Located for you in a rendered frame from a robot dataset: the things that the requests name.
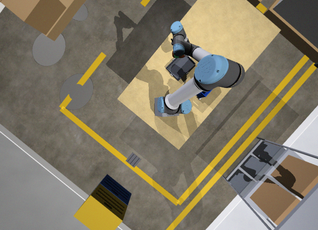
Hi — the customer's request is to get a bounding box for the blue plastic crate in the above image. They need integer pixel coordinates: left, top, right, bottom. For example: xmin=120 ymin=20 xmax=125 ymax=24
xmin=197 ymin=90 xmax=212 ymax=98

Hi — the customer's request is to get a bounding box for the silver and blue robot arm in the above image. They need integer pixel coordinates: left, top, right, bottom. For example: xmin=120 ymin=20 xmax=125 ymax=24
xmin=157 ymin=21 xmax=245 ymax=115

